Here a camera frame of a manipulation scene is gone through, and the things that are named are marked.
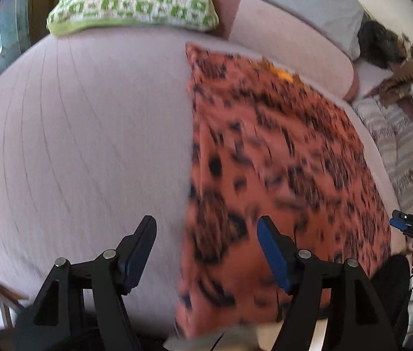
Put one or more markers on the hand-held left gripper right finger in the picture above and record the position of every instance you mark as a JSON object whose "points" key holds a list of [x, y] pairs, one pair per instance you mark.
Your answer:
{"points": [[274, 254]]}

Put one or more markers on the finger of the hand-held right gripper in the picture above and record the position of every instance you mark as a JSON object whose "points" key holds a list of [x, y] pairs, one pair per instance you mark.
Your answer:
{"points": [[400, 221]]}

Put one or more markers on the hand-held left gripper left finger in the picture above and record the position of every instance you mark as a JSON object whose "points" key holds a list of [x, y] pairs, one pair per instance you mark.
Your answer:
{"points": [[138, 254]]}

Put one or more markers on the striped beige blanket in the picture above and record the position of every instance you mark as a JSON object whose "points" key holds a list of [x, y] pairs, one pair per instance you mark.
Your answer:
{"points": [[400, 146]]}

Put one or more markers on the orange floral garment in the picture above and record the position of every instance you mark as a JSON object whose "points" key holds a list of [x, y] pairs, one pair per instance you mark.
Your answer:
{"points": [[264, 135]]}

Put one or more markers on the pink quilted bed cover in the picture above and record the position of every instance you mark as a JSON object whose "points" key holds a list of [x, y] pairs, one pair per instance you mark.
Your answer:
{"points": [[82, 135]]}

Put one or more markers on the green white patterned pillow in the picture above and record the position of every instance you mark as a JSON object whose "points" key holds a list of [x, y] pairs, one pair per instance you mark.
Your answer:
{"points": [[137, 0]]}

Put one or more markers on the pink bolster cushion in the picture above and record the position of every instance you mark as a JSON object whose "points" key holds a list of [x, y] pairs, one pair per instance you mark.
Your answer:
{"points": [[294, 40]]}

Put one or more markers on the grey pillow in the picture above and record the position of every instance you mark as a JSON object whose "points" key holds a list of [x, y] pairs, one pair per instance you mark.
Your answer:
{"points": [[312, 3]]}

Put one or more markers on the dark furry cloth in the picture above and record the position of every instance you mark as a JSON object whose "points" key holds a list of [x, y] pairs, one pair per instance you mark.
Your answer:
{"points": [[380, 45]]}

